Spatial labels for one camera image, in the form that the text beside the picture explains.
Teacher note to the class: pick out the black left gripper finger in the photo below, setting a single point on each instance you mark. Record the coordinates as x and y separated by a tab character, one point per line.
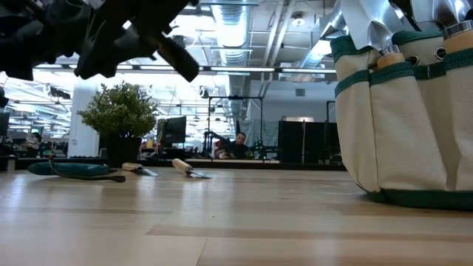
173	51

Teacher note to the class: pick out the cream green-trimmed gardening bag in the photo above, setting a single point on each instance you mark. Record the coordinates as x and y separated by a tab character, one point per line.
399	129

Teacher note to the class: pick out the black desktop monitor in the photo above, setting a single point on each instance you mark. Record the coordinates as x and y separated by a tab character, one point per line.
175	129

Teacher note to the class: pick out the green potted plant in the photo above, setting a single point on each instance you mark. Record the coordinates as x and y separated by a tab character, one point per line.
118	114

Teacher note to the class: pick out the person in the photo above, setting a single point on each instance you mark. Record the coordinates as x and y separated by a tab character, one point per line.
240	147
34	142

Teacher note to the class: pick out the dark monitor screen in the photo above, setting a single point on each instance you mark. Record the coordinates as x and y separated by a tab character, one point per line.
4	123

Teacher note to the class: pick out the black cabinet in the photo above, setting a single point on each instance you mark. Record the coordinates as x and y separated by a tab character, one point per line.
310	144

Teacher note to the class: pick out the black metal stand frame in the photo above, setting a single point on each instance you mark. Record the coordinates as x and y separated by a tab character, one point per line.
209	125

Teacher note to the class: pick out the black aluminium table frame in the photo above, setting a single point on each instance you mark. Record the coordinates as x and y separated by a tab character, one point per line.
258	166

